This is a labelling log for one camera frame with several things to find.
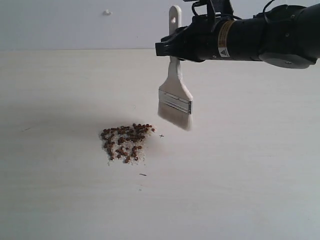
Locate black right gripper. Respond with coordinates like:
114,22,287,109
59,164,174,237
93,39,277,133
155,0,235,62

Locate white paint brush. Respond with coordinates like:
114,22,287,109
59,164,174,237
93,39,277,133
157,5,193,131

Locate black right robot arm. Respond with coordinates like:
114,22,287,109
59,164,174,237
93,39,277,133
155,0,320,69

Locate red beans and rice pile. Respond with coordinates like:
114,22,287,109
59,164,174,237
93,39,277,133
99,123,156,165

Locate small white wall hook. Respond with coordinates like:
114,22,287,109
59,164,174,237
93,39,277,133
102,9,112,16

